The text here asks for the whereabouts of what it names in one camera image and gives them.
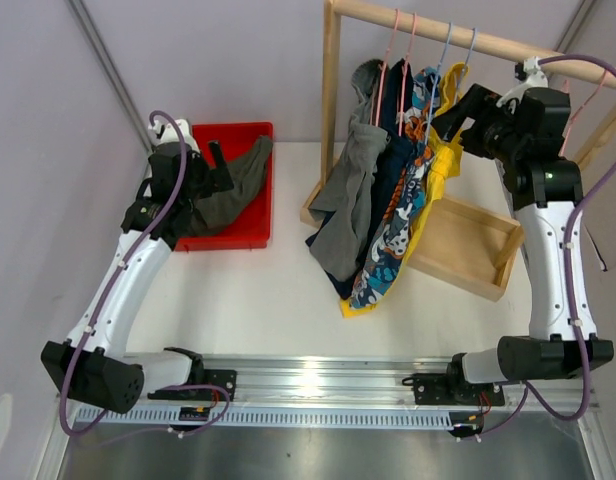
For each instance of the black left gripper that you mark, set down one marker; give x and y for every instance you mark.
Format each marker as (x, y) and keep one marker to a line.
(220, 172)

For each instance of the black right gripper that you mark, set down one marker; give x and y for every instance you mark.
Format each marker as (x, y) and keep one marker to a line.
(478, 101)

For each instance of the olive green shorts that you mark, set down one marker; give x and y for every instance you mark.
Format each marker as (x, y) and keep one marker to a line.
(248, 172)

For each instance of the yellow shorts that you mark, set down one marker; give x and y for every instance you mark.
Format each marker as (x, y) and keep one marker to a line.
(446, 163)

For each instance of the pink hanger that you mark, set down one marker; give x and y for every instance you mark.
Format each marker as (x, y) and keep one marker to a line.
(384, 68)
(401, 110)
(574, 116)

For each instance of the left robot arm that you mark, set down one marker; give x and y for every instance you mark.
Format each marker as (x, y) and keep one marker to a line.
(150, 233)

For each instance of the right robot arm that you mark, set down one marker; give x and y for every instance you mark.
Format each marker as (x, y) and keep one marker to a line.
(562, 342)

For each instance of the navy blue shorts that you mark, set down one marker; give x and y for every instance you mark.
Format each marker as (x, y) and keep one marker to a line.
(350, 207)

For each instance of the patterned blue orange shorts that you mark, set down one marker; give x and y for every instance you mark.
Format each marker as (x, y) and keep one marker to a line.
(397, 194)

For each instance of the grey shorts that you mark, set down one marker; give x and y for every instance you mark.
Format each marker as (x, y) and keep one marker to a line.
(343, 206)

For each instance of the red plastic bin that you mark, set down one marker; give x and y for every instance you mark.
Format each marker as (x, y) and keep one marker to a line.
(252, 228)

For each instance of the wooden clothes rack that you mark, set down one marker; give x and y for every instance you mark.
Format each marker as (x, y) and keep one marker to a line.
(463, 244)

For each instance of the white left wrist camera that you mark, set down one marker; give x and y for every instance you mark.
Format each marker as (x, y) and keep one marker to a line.
(164, 132)

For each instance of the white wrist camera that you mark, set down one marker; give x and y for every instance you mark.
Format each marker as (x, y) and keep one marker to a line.
(164, 132)
(529, 74)

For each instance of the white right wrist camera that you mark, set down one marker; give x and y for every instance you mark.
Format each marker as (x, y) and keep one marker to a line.
(529, 74)

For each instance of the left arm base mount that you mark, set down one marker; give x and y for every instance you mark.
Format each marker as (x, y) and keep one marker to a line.
(223, 378)

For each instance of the aluminium mounting rail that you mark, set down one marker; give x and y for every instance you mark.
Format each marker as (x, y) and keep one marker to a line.
(308, 380)

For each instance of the slotted cable duct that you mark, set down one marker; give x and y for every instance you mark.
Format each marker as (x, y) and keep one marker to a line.
(399, 419)

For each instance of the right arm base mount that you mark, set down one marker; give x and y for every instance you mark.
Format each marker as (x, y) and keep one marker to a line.
(436, 389)

